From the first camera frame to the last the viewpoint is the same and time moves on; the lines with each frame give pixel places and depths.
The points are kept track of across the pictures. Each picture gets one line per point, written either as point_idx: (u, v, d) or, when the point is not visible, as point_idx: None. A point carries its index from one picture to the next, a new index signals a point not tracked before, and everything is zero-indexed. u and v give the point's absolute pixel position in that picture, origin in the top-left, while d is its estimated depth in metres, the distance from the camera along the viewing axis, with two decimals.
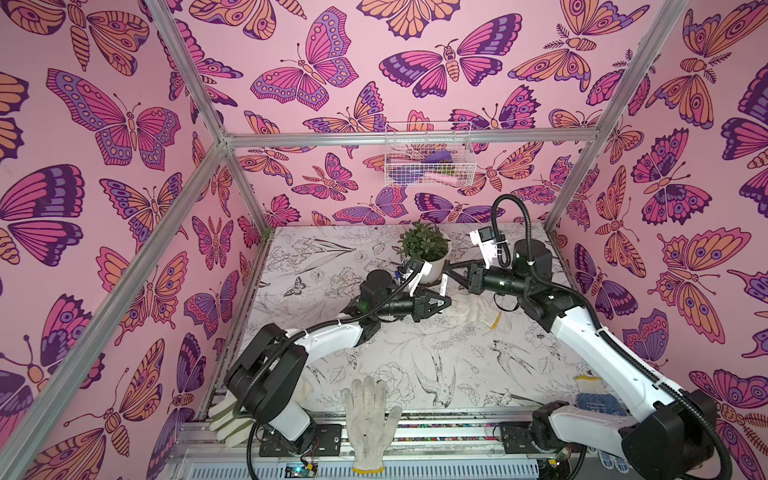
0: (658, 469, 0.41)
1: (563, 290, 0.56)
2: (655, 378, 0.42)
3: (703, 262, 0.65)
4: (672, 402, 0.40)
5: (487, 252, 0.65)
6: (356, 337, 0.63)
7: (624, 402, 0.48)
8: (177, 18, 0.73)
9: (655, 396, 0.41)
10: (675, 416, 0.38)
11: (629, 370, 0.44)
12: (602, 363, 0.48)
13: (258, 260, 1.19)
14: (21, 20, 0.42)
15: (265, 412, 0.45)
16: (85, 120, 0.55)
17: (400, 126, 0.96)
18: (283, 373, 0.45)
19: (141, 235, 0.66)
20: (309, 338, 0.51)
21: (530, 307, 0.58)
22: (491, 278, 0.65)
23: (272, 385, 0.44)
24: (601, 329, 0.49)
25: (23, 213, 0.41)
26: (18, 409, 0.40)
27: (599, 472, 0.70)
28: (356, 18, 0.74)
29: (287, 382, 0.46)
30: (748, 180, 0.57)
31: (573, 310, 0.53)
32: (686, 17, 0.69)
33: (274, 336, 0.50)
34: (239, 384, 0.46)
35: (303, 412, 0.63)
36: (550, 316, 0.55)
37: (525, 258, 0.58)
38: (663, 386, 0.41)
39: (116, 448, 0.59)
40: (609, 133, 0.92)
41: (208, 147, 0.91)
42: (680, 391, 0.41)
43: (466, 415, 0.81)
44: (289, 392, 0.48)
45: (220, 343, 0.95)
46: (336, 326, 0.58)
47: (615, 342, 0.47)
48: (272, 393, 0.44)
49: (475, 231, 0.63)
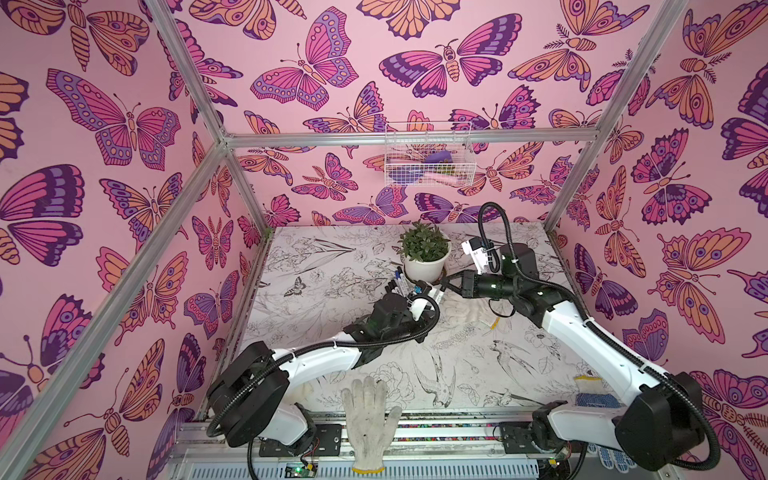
0: (651, 454, 0.42)
1: (551, 285, 0.59)
2: (640, 362, 0.44)
3: (703, 262, 0.65)
4: (657, 384, 0.41)
5: (480, 260, 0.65)
6: (354, 359, 0.59)
7: (614, 391, 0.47)
8: (177, 18, 0.73)
9: (641, 379, 0.42)
10: (661, 397, 0.39)
11: (616, 356, 0.45)
12: (591, 353, 0.50)
13: (258, 260, 1.19)
14: (21, 20, 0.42)
15: (240, 435, 0.44)
16: (85, 120, 0.55)
17: (400, 126, 0.96)
18: (261, 400, 0.42)
19: (141, 236, 0.66)
20: (296, 362, 0.48)
21: (521, 303, 0.60)
22: (484, 283, 0.68)
23: (249, 408, 0.42)
24: (587, 320, 0.51)
25: (22, 212, 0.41)
26: (18, 409, 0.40)
27: (598, 472, 0.70)
28: (356, 18, 0.74)
29: (264, 409, 0.44)
30: (748, 180, 0.57)
31: (562, 304, 0.54)
32: (686, 17, 0.69)
33: (259, 355, 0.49)
34: (219, 399, 0.45)
35: (302, 419, 0.64)
36: (540, 310, 0.57)
37: (509, 258, 0.62)
38: (648, 369, 0.43)
39: (116, 448, 0.59)
40: (609, 133, 0.92)
41: (208, 146, 0.91)
42: (665, 373, 0.42)
43: (466, 415, 0.81)
44: (267, 418, 0.46)
45: (220, 344, 0.95)
46: (327, 352, 0.54)
47: (602, 332, 0.49)
48: (248, 417, 0.42)
49: (466, 242, 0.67)
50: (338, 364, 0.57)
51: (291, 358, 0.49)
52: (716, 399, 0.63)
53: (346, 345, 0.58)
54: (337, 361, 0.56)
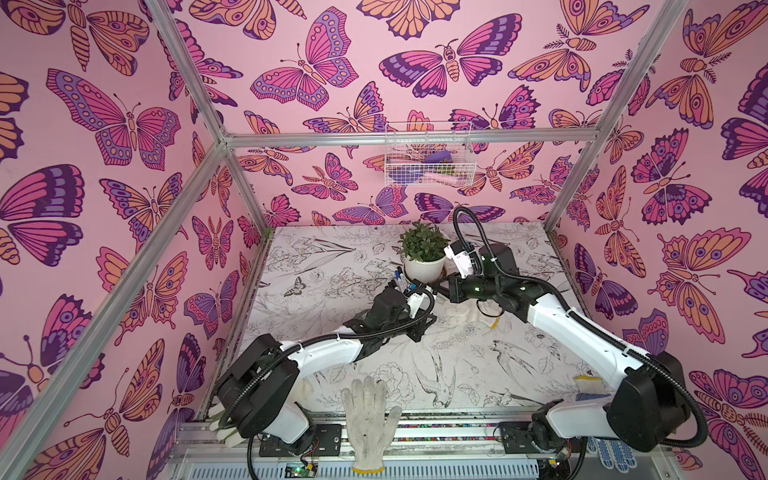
0: (642, 435, 0.43)
1: (532, 281, 0.60)
2: (622, 346, 0.45)
3: (702, 262, 0.65)
4: (641, 366, 0.42)
5: (462, 264, 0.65)
6: (356, 351, 0.61)
7: (602, 376, 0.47)
8: (177, 18, 0.73)
9: (625, 362, 0.43)
10: (646, 378, 0.41)
11: (600, 343, 0.47)
12: (577, 343, 0.51)
13: (258, 260, 1.19)
14: (21, 20, 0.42)
15: (252, 425, 0.44)
16: (85, 120, 0.55)
17: (400, 126, 0.96)
18: (271, 389, 0.43)
19: (141, 236, 0.66)
20: (303, 353, 0.50)
21: (505, 300, 0.61)
22: (468, 285, 0.70)
23: (259, 399, 0.43)
24: (570, 310, 0.52)
25: (22, 212, 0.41)
26: (18, 409, 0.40)
27: (598, 472, 0.70)
28: (356, 18, 0.74)
29: (276, 397, 0.45)
30: (748, 180, 0.57)
31: (544, 297, 0.56)
32: (686, 17, 0.69)
33: (267, 347, 0.49)
34: (227, 393, 0.45)
35: (302, 417, 0.64)
36: (525, 306, 0.58)
37: (488, 259, 0.64)
38: (631, 352, 0.44)
39: (116, 448, 0.59)
40: (609, 133, 0.92)
41: (208, 146, 0.91)
42: (647, 354, 0.44)
43: (466, 415, 0.81)
44: (276, 408, 0.47)
45: (220, 344, 0.95)
46: (333, 342, 0.56)
47: (584, 320, 0.50)
48: (259, 408, 0.43)
49: (448, 246, 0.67)
50: (342, 356, 0.59)
51: (299, 350, 0.50)
52: (716, 399, 0.63)
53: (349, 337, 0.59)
54: (340, 353, 0.58)
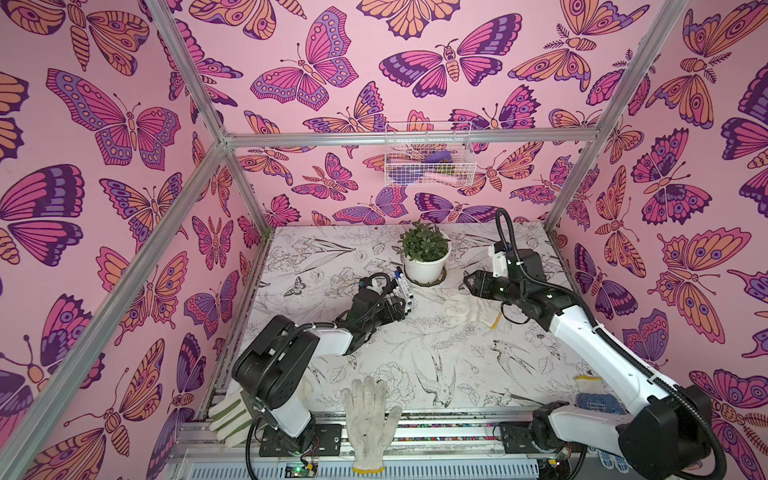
0: (653, 464, 0.41)
1: (559, 289, 0.57)
2: (649, 373, 0.43)
3: (703, 262, 0.65)
4: (666, 396, 0.40)
5: (500, 264, 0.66)
6: (347, 344, 0.68)
7: (620, 399, 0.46)
8: (177, 18, 0.73)
9: (650, 390, 0.41)
10: (668, 409, 0.39)
11: (625, 366, 0.45)
12: (599, 360, 0.49)
13: (258, 260, 1.19)
14: (21, 20, 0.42)
15: (279, 395, 0.47)
16: (85, 120, 0.55)
17: (400, 126, 0.96)
18: (299, 353, 0.48)
19: (141, 236, 0.66)
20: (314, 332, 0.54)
21: (529, 306, 0.59)
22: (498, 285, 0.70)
23: (287, 367, 0.47)
24: (597, 327, 0.50)
25: (23, 212, 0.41)
26: (18, 409, 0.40)
27: (598, 472, 0.70)
28: (356, 18, 0.74)
29: (300, 365, 0.49)
30: (748, 180, 0.57)
31: (570, 309, 0.53)
32: (686, 17, 0.69)
33: (283, 325, 0.54)
34: (247, 373, 0.47)
35: (305, 409, 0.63)
36: (548, 314, 0.56)
37: (513, 262, 0.64)
38: (657, 380, 0.42)
39: (116, 448, 0.59)
40: (609, 133, 0.92)
41: (208, 147, 0.91)
42: (673, 385, 0.41)
43: (466, 415, 0.81)
44: (298, 376, 0.50)
45: (220, 343, 0.95)
46: (333, 328, 0.63)
47: (612, 340, 0.48)
48: (287, 374, 0.47)
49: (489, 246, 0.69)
50: (337, 347, 0.65)
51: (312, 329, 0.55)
52: (716, 399, 0.63)
53: (343, 327, 0.68)
54: (338, 340, 0.64)
